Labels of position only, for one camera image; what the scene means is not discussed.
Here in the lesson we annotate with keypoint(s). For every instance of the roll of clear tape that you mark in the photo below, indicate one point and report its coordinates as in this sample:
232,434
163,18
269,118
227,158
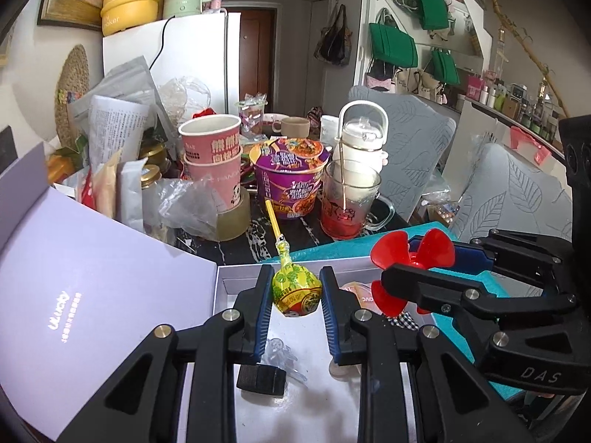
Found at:
233,217

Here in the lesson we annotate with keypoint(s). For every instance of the pink paper cup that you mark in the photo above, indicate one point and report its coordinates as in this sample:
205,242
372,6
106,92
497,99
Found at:
210,143
214,184

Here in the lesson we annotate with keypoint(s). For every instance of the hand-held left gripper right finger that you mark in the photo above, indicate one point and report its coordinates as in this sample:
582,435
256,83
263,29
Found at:
328,307

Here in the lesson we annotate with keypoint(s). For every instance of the black white checkered scrunchie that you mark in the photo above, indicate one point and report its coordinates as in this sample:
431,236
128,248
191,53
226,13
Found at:
408,320

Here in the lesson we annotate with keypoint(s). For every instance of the brown door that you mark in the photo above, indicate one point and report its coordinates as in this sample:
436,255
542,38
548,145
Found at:
255,55

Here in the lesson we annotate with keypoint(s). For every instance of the white refrigerator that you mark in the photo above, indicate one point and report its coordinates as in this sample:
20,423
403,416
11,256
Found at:
194,50

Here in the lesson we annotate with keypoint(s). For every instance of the crumpled clear plastic bag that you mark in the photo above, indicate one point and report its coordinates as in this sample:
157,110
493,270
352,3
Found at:
189,207

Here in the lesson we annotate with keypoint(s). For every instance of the gold lid glass jar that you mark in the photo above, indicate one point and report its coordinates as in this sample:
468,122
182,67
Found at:
151,175

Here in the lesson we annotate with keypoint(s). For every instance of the beige pouch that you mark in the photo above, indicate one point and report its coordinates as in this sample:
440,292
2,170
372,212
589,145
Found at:
106,184

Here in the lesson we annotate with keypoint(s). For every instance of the teal printed mat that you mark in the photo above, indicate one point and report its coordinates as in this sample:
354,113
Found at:
461,337

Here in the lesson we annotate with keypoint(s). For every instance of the round woven straw mat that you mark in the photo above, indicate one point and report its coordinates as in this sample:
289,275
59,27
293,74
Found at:
71,87

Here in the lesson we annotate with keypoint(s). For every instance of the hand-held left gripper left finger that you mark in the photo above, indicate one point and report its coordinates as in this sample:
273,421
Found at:
264,304

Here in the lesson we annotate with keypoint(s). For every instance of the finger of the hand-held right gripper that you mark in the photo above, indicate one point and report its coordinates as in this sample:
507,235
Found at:
438,286
461,254

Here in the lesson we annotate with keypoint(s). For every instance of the yellow cooking pot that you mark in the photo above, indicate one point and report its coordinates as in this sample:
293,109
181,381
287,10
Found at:
131,2

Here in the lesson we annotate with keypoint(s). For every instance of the printed paper packet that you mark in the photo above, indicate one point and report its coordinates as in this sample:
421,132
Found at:
117,129

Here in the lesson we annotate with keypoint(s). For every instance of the white thermos jug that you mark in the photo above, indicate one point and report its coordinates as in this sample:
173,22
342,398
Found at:
362,131

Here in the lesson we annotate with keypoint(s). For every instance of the green tote bag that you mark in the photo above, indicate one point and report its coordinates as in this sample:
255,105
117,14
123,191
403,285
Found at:
431,7
444,67
392,46

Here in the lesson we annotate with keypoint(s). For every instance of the glass mug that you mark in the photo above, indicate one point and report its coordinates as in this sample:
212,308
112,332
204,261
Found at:
348,203

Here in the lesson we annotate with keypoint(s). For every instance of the cream hair claw clip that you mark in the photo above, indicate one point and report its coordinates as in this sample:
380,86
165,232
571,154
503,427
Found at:
338,370

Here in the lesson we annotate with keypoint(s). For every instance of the beige ceramic mug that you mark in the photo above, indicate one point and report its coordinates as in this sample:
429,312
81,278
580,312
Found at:
293,125

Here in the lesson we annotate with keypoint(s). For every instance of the white foil pouch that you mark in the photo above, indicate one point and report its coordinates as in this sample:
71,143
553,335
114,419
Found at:
131,194

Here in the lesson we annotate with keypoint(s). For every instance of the clear hair claw clip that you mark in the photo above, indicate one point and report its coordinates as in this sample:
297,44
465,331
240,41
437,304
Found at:
282,354

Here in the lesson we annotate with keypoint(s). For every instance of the grey foil packet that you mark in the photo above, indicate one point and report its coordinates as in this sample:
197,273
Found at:
129,83

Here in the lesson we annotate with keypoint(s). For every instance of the yellow lollipop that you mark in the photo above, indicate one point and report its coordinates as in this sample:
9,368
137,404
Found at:
295,288

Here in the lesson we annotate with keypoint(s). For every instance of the bamboo pole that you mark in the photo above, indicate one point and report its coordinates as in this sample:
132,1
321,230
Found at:
521,41

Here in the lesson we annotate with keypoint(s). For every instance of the clear plastic cup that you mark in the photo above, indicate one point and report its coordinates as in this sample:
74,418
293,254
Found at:
249,115

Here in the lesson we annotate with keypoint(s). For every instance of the white gift box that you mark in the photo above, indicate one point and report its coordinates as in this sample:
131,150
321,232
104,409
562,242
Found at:
92,263

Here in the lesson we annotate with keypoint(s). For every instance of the red plastic fan toy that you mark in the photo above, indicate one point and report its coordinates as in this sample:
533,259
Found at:
406,251

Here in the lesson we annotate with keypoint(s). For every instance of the purple instant noodle bowl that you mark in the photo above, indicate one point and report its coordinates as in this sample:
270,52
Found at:
288,175

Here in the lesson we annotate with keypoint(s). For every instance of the dark hanging bag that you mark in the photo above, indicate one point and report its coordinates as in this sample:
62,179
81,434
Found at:
333,37

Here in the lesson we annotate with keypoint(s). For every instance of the small orange packet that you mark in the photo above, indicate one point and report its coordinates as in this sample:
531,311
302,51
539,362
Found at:
362,293

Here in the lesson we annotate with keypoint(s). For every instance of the grey leaf pattern chair cushion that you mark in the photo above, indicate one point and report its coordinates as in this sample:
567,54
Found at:
517,194
415,138

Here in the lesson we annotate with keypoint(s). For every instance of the row of cosmetic bottles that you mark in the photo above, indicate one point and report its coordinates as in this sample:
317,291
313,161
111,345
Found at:
512,101

